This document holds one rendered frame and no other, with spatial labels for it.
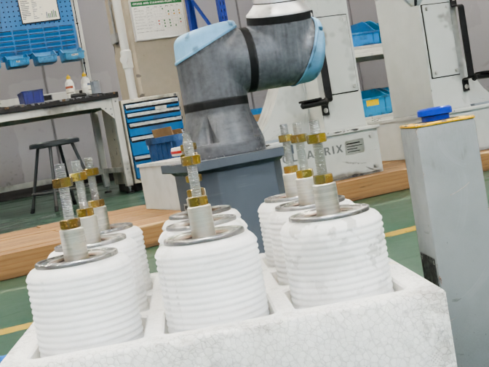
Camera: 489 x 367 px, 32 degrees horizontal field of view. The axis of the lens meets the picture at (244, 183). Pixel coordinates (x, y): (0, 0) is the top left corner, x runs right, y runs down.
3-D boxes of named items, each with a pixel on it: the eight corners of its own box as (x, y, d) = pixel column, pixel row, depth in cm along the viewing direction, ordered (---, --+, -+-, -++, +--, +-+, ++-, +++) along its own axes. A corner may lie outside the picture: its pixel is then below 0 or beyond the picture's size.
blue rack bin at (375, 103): (321, 124, 683) (317, 98, 682) (362, 116, 698) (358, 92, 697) (354, 119, 637) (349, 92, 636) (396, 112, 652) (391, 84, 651)
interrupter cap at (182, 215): (242, 210, 100) (241, 204, 100) (184, 223, 97) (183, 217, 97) (215, 210, 107) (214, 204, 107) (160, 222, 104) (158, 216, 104)
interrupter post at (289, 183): (292, 201, 101) (287, 174, 101) (282, 201, 103) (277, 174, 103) (309, 197, 102) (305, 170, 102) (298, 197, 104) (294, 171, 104)
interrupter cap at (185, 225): (239, 224, 87) (237, 218, 87) (165, 237, 86) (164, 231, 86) (235, 217, 94) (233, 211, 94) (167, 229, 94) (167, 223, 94)
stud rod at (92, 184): (100, 220, 100) (88, 157, 100) (93, 221, 101) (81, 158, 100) (105, 218, 101) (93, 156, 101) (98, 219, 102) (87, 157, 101)
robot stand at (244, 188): (187, 323, 159) (159, 165, 157) (274, 300, 167) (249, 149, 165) (227, 339, 142) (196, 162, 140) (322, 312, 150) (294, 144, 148)
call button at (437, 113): (415, 127, 101) (412, 110, 101) (447, 121, 101) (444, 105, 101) (424, 127, 97) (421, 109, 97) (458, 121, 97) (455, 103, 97)
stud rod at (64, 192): (66, 247, 77) (51, 165, 77) (73, 245, 78) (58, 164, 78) (75, 245, 77) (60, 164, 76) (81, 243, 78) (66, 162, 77)
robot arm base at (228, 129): (171, 164, 156) (161, 111, 156) (244, 150, 163) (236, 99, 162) (201, 161, 143) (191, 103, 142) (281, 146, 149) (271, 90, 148)
